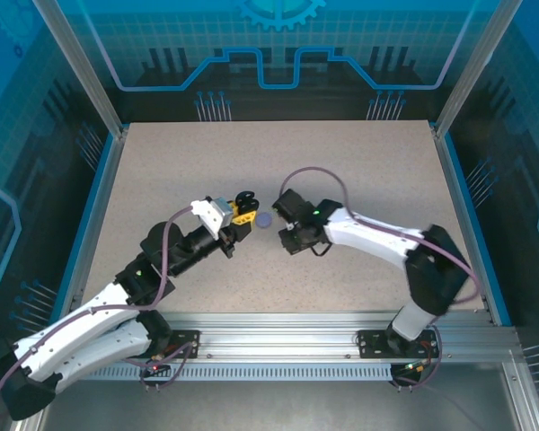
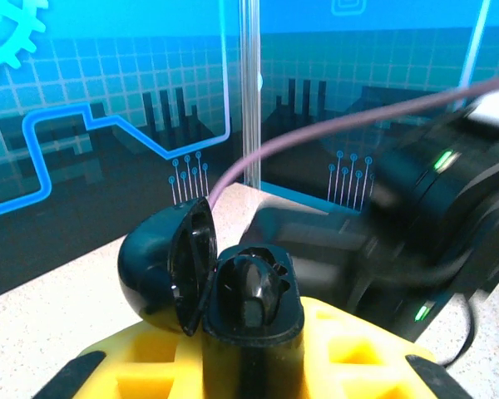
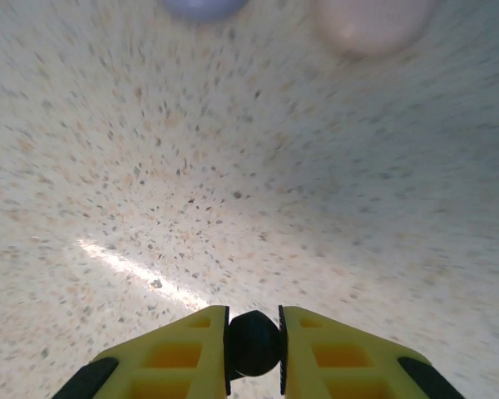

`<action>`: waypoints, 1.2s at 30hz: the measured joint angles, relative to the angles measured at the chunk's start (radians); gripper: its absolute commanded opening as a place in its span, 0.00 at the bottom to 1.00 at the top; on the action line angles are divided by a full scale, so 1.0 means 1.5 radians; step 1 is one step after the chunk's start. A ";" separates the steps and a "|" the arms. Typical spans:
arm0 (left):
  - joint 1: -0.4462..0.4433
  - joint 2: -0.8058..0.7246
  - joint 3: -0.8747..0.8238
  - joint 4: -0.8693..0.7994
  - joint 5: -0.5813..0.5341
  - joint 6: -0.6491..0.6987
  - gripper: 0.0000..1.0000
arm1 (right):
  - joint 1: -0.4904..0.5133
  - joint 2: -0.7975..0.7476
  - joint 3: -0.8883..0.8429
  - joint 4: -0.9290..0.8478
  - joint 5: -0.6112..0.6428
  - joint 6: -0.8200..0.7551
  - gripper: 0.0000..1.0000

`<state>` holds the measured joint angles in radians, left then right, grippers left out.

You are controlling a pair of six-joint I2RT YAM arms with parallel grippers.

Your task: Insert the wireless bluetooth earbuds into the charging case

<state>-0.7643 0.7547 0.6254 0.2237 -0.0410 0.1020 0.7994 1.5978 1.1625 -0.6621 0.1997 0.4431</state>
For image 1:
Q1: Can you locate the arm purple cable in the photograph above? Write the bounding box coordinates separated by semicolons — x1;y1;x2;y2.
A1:
0;206;201;418
280;165;481;391

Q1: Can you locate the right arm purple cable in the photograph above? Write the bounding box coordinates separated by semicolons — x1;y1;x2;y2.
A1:
280;165;481;391

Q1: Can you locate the aluminium mounting rail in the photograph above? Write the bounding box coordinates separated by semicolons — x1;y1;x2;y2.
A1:
40;311;520;365

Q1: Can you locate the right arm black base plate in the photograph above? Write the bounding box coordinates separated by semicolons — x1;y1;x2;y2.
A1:
357;330;446;359

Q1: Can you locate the aluminium table side rail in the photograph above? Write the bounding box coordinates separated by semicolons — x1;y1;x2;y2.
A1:
49;125;130;327
430;124;513;328

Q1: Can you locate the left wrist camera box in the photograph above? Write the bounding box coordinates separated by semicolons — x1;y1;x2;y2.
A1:
190;196;235;240

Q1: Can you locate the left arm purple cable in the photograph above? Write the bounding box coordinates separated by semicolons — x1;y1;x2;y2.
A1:
0;206;201;418

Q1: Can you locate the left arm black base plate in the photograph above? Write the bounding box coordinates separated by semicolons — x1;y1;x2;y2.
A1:
155;330;202;359

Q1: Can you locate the black earbud charging case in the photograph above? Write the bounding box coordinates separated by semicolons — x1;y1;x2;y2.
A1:
234;190;259;213

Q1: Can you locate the steel lower shelf panel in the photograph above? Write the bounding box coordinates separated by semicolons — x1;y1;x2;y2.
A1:
35;379;522;431

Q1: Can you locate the slotted grey cable duct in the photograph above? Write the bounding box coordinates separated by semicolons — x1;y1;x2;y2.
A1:
78;363;394;382

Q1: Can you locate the aluminium frame post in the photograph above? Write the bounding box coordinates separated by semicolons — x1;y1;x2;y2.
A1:
32;0;130;138
432;0;526;139

